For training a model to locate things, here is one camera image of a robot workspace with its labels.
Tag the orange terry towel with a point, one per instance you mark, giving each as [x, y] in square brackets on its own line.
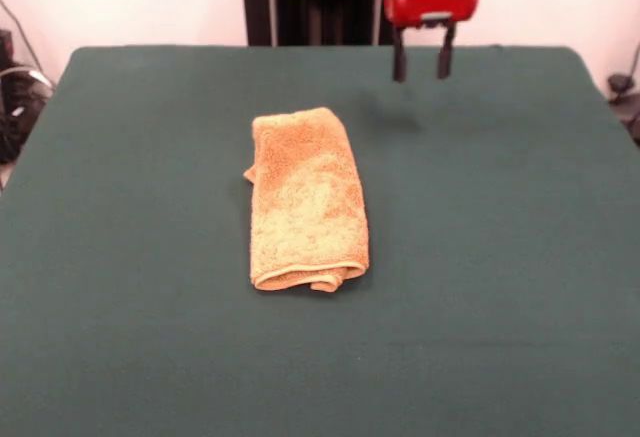
[305, 207]

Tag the black stand foot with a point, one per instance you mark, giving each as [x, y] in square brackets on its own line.
[622, 102]
[20, 117]

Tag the dark green table cloth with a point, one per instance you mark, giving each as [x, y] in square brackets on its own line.
[150, 257]

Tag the small black box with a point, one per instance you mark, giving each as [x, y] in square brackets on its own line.
[5, 47]

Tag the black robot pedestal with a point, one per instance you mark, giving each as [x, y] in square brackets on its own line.
[325, 2]

